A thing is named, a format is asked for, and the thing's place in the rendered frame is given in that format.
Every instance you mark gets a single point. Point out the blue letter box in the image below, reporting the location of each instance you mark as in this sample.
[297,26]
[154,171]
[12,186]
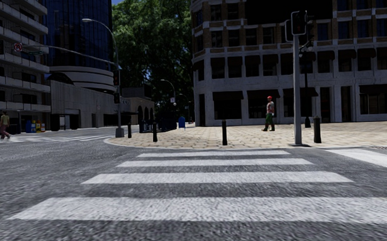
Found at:
[181,122]

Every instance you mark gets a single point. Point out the grey street lamp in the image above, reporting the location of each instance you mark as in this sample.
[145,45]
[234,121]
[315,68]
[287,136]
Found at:
[173,92]
[187,106]

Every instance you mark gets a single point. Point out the pale arched building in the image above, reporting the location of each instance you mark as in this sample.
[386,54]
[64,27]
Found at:
[142,109]

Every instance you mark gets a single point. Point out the person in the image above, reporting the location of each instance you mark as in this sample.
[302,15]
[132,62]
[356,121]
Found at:
[270,113]
[4,124]

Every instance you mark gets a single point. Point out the traffic light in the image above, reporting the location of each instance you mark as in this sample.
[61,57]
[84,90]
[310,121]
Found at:
[296,85]
[117,91]

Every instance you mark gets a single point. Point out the trees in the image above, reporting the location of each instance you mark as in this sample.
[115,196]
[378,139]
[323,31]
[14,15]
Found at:
[155,41]

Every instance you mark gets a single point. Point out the glass tower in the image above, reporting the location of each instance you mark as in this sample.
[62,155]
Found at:
[82,60]

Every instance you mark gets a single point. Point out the brown brick and stone building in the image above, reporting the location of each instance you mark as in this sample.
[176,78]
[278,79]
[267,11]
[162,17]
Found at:
[339,67]

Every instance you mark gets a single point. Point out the yellow box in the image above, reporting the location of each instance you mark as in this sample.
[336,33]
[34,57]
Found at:
[38,126]

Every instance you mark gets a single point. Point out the pale concrete building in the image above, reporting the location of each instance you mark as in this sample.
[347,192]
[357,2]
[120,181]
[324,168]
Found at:
[12,69]

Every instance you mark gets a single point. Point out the short dark post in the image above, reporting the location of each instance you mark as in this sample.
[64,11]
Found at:
[224,132]
[129,130]
[154,132]
[317,130]

